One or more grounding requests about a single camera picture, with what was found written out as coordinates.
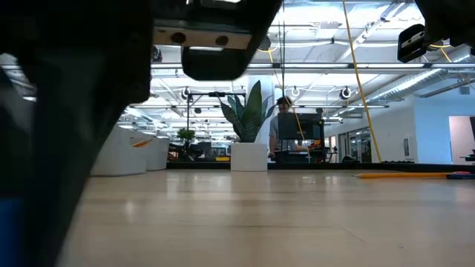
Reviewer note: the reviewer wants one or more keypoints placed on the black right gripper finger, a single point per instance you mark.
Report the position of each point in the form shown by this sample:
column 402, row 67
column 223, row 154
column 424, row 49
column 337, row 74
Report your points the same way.
column 410, row 44

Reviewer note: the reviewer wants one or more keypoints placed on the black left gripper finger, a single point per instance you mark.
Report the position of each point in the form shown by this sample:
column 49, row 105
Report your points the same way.
column 74, row 74
column 215, row 63

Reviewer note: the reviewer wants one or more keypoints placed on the grey plastic bin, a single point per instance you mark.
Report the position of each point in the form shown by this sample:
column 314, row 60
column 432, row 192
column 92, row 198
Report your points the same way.
column 157, row 154
column 118, row 155

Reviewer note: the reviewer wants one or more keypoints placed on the person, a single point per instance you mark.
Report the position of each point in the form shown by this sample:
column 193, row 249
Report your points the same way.
column 276, row 130

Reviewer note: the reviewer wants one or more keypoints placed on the black monitor on stand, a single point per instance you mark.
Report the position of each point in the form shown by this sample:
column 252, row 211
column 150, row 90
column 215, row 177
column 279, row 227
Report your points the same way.
column 300, row 126

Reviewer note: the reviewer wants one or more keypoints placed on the navy blue eraser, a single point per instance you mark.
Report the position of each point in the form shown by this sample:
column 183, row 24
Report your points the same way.
column 462, row 177

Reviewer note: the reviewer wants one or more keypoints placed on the yellow flat box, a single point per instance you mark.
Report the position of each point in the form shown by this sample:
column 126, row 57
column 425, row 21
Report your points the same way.
column 222, row 159

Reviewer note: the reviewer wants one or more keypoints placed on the long ceiling light bar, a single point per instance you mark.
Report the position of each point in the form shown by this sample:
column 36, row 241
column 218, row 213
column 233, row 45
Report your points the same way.
column 315, row 65

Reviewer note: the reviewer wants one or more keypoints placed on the silver ceiling air duct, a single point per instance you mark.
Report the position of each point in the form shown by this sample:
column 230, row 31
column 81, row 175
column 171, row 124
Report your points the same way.
column 408, row 86

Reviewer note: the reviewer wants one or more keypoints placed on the black metal table frame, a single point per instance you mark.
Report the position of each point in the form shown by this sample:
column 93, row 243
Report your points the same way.
column 371, row 167

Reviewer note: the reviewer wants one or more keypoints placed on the green plant in white pot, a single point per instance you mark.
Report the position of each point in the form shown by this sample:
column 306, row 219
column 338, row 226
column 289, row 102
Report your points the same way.
column 248, row 157

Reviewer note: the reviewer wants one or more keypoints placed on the small green background plant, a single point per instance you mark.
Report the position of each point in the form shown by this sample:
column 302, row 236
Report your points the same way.
column 185, row 135

